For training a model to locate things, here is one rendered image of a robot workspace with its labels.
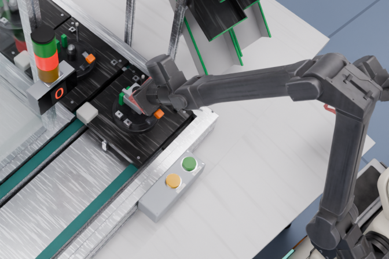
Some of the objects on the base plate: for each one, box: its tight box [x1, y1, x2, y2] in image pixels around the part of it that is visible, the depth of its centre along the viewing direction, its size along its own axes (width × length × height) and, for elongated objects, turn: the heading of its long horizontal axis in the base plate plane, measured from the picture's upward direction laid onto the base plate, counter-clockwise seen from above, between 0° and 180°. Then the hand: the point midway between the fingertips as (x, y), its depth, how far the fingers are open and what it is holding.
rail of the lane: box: [57, 106, 219, 259], centre depth 149 cm, size 6×89×11 cm, turn 136°
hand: (137, 93), depth 150 cm, fingers closed on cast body, 4 cm apart
